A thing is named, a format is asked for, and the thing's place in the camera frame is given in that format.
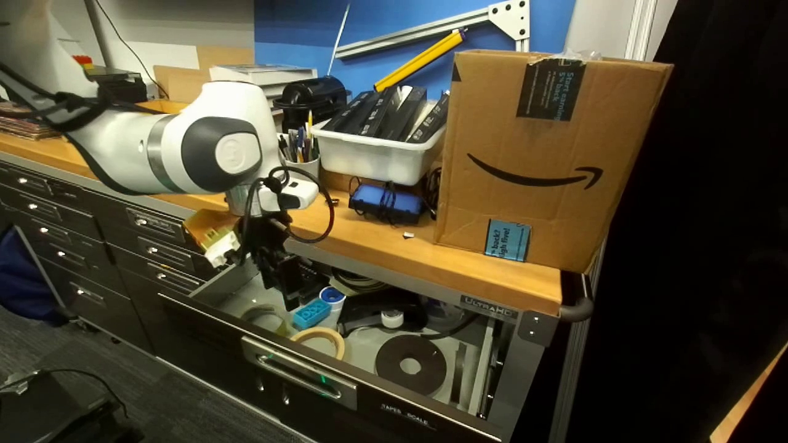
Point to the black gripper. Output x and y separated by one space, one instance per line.
264 238

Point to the light blue block object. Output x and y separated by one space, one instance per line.
312 314

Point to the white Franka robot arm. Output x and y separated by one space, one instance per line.
205 149

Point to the grey open metal drawer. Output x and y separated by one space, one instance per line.
493 361

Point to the grey drawer cabinet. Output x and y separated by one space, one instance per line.
83 238

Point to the blue white thread tape spool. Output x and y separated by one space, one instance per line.
333 295

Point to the tan masking tape roll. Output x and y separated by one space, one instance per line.
296 337

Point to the thin tan grey tape roll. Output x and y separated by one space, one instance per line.
250 315

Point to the small white tape roll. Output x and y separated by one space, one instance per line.
392 319

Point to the brown cardboard piece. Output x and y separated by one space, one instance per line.
205 224

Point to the dark blue battery pack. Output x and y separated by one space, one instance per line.
386 202

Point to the wide black tape roll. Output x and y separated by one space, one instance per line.
396 361

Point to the cup with pens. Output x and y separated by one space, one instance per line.
299 151

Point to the white plastic bin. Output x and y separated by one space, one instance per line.
371 151

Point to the black cylindrical device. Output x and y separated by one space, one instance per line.
317 99

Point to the black items in bin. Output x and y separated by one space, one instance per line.
396 112

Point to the yellow bar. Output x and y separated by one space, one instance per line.
419 62

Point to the Amazon cardboard box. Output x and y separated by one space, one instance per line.
532 163

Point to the black control box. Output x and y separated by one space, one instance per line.
118 84

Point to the black curtain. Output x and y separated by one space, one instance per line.
705 246

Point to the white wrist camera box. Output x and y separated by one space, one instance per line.
296 196

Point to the perforated aluminium rail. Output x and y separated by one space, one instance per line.
444 26

